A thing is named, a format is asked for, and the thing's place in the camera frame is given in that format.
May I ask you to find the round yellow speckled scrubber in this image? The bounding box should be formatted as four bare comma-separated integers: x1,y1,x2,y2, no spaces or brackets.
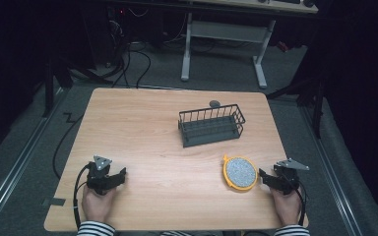
221,153,260,193

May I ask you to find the person's left hand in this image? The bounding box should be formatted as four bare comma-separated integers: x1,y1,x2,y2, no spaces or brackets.
81,186,118,224

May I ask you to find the grey tape strip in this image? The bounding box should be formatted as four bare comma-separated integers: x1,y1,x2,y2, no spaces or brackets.
42,197,67,208

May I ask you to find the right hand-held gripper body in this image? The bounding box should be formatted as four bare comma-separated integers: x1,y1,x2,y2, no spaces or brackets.
273,158,310,196

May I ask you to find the bundle of black cables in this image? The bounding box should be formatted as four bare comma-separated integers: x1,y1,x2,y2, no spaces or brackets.
106,6,153,89

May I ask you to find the dark grey wire basket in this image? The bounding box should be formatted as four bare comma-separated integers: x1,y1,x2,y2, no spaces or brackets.
177,103,247,148

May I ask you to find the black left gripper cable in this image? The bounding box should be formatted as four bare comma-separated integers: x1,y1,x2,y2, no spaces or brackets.
73,163,91,230

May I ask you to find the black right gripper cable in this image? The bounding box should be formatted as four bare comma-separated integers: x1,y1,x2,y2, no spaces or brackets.
283,170,310,227

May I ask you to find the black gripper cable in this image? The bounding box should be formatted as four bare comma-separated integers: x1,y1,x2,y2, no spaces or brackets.
283,170,310,227
73,163,91,230

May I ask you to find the person's right hand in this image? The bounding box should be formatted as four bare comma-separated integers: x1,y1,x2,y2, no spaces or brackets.
270,188,303,228

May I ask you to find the white metal-frame desk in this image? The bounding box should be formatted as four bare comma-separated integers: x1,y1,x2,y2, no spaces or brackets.
176,0,319,89

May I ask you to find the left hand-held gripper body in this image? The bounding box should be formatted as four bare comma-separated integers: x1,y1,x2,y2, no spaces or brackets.
86,154,116,197

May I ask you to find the metal floor rail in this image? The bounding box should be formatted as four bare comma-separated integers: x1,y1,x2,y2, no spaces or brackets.
299,104,364,236
0,88,67,236

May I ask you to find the black metal stand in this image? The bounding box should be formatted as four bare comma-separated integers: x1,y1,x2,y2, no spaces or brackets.
266,65,329,140
41,55,75,119

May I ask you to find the black floor cable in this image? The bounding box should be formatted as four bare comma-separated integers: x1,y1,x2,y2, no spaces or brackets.
51,112,85,181

